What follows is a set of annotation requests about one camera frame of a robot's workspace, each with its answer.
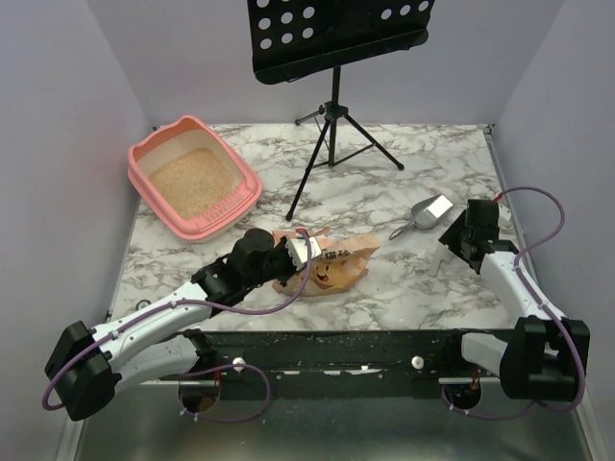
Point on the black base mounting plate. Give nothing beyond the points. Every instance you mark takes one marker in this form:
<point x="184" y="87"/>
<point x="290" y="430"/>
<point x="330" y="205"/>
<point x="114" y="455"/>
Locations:
<point x="317" y="365"/>

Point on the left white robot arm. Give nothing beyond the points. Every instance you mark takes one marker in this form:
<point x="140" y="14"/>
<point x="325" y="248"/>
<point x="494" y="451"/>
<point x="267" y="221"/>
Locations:
<point x="88" y="365"/>

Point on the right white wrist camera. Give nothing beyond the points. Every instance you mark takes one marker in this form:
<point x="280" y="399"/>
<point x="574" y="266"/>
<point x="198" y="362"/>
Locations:
<point x="505" y="215"/>

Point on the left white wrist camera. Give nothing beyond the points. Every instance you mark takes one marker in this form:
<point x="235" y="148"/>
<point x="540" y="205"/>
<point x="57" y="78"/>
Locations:
<point x="302" y="249"/>

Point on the black music stand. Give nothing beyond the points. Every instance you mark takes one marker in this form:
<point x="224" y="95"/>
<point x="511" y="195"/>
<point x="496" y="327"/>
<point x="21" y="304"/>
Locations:
<point x="294" y="39"/>

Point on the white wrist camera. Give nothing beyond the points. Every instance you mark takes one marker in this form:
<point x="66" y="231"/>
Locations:
<point x="302" y="249"/>
<point x="505" y="215"/>

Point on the metal litter scoop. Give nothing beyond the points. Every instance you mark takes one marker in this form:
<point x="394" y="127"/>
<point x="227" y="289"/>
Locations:
<point x="425" y="215"/>

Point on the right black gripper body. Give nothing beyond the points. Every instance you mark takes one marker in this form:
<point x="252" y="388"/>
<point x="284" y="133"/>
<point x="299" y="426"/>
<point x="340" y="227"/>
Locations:
<point x="455" y="234"/>

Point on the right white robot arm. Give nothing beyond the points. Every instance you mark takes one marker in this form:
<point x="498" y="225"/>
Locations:
<point x="545" y="357"/>

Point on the pink litter box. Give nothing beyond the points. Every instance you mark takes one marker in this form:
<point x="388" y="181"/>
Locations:
<point x="193" y="180"/>

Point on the orange cat litter bag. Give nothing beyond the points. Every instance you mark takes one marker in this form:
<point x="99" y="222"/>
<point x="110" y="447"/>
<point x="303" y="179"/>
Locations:
<point x="342" y="265"/>

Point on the white bag sealing clip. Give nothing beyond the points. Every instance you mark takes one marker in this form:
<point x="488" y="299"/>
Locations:
<point x="441" y="254"/>

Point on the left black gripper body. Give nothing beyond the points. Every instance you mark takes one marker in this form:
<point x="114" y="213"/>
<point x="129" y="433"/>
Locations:
<point x="282" y="264"/>

